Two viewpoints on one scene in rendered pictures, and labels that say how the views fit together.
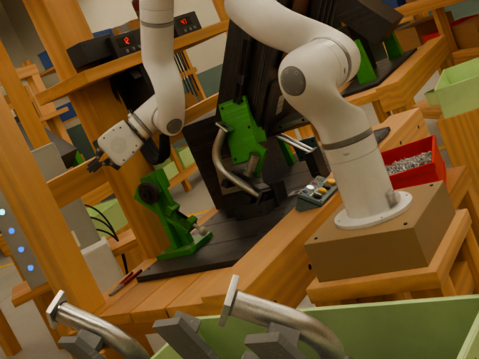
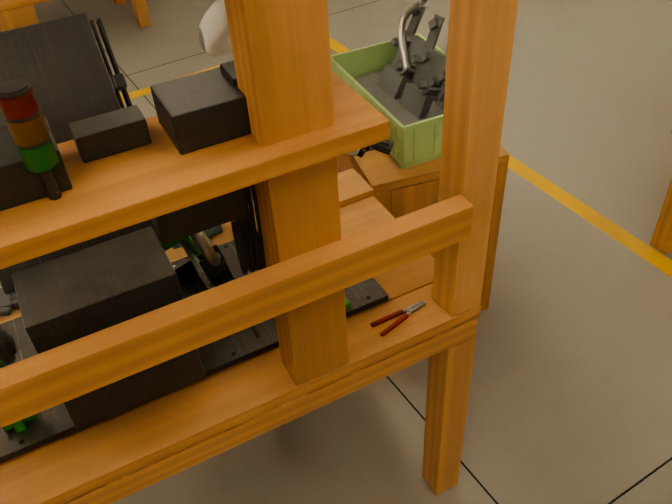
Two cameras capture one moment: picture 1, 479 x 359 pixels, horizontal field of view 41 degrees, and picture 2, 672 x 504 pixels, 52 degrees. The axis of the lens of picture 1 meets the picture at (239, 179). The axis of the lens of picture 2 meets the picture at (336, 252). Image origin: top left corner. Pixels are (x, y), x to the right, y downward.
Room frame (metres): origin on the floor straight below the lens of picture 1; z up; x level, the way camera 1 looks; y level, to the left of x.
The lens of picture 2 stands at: (3.12, 0.89, 2.18)
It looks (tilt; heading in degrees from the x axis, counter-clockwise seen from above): 41 degrees down; 208
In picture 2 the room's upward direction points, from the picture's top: 4 degrees counter-clockwise
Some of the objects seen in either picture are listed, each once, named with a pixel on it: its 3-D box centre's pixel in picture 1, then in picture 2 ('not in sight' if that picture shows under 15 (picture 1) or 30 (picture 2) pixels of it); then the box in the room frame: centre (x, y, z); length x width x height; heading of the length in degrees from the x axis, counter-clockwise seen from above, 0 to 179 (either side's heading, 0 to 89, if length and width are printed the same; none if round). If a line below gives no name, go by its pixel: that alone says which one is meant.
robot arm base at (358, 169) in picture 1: (361, 176); not in sight; (1.45, -0.26, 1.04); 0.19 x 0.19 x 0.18
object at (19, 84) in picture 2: (139, 5); (17, 100); (2.52, 0.08, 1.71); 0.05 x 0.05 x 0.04
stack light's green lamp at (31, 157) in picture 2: not in sight; (38, 153); (2.52, 0.08, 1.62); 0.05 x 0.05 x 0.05
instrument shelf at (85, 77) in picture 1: (148, 56); (126, 172); (2.40, 0.13, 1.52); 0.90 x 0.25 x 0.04; 143
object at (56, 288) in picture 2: (237, 149); (115, 328); (2.41, -0.04, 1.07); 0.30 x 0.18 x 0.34; 143
